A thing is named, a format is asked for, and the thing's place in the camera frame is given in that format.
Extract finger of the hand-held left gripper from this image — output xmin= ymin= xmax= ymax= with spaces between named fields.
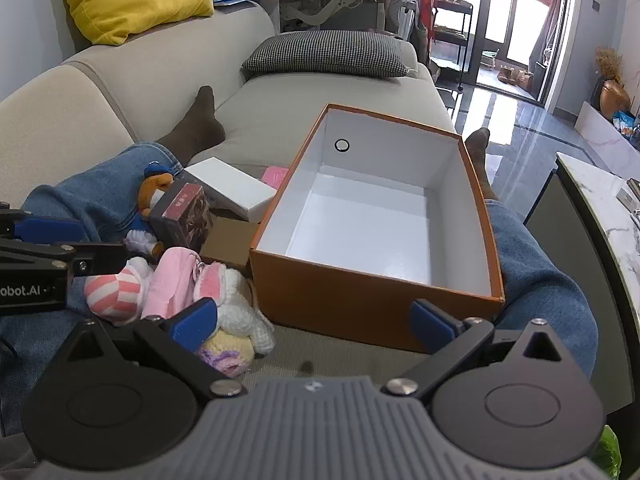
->
xmin=0 ymin=201 xmax=91 ymax=245
xmin=0 ymin=237 xmax=128 ymax=278

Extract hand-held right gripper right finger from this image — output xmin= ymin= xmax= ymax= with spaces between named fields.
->
xmin=382 ymin=299 xmax=583 ymax=402

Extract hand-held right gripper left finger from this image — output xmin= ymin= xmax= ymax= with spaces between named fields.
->
xmin=47 ymin=297 xmax=246 ymax=402

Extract brown bear plush toy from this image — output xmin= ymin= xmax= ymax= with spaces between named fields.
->
xmin=125 ymin=165 xmax=176 ymax=258

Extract orange cardboard box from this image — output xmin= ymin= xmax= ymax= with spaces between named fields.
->
xmin=249 ymin=103 xmax=506 ymax=356

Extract pink striped plush toy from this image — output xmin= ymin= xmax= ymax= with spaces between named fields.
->
xmin=84 ymin=256 xmax=155 ymax=323

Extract white crochet bunny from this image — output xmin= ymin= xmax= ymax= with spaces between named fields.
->
xmin=195 ymin=262 xmax=277 ymax=356

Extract pink plush pouch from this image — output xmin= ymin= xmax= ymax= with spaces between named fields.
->
xmin=141 ymin=246 xmax=201 ymax=321

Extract yellow purple crochet toy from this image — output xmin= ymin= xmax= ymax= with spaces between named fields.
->
xmin=197 ymin=332 xmax=255 ymax=378

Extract brown cardboard box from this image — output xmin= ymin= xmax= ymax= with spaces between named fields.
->
xmin=200 ymin=214 xmax=260 ymax=270

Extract person's right leg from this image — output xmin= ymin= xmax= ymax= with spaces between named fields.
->
xmin=482 ymin=199 xmax=600 ymax=396

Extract white rectangular box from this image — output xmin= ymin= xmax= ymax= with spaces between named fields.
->
xmin=184 ymin=156 xmax=278 ymax=224

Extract person's left socked foot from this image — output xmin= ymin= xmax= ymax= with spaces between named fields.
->
xmin=154 ymin=85 xmax=227 ymax=166

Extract person's socked foot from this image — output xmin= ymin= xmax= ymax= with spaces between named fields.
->
xmin=154 ymin=85 xmax=227 ymax=166
xmin=464 ymin=127 xmax=498 ymax=201

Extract pink card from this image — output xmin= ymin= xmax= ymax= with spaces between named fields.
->
xmin=260 ymin=165 xmax=291 ymax=191

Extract person's right socked foot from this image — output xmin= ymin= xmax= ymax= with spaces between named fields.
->
xmin=464 ymin=127 xmax=498 ymax=201

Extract marble coffee table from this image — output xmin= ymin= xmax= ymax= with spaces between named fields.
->
xmin=522 ymin=151 xmax=640 ymax=461

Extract green plastic bag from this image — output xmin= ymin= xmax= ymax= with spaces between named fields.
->
xmin=597 ymin=425 xmax=623 ymax=478

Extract beige sofa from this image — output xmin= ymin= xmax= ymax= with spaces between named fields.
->
xmin=0 ymin=0 xmax=456 ymax=386

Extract white marble cabinet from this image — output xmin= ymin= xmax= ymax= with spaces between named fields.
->
xmin=575 ymin=101 xmax=640 ymax=153

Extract brown bags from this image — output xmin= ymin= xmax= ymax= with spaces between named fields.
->
xmin=496 ymin=65 xmax=535 ymax=88

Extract blue snack bags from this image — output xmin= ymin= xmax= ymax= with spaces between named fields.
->
xmin=612 ymin=110 xmax=640 ymax=136

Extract houndstooth pillow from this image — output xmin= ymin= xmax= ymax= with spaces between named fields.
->
xmin=241 ymin=30 xmax=420 ymax=79

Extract black rolling cart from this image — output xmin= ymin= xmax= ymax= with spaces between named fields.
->
xmin=430 ymin=0 xmax=475 ymax=86

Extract copper vase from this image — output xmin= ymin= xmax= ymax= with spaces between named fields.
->
xmin=600 ymin=80 xmax=632 ymax=116

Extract glass balcony door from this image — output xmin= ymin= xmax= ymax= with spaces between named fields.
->
xmin=470 ymin=0 xmax=586 ymax=96

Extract dried flowers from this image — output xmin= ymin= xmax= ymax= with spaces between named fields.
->
xmin=594 ymin=46 xmax=625 ymax=83

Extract grey curtain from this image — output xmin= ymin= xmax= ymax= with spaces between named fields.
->
xmin=530 ymin=0 xmax=576 ymax=66

